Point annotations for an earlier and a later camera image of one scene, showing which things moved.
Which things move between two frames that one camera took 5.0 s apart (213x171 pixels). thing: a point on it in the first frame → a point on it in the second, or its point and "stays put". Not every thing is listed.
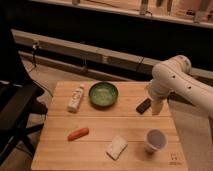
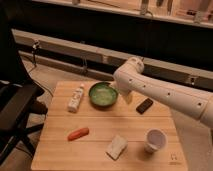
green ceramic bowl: [103, 94] stays put
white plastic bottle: [75, 99] stays put
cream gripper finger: [156, 106] → [128, 97]
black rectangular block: [143, 106] stays put
